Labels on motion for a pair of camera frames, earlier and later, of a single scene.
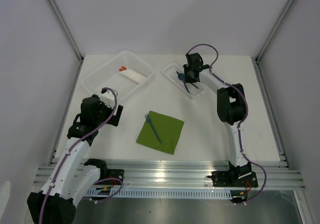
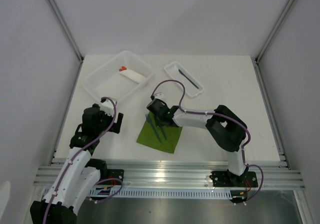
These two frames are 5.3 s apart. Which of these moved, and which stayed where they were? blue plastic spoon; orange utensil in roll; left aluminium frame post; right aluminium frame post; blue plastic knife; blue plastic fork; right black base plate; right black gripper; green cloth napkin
Moved: blue plastic knife; blue plastic spoon; right black gripper
Stayed: green cloth napkin; right black base plate; blue plastic fork; right aluminium frame post; left aluminium frame post; orange utensil in roll
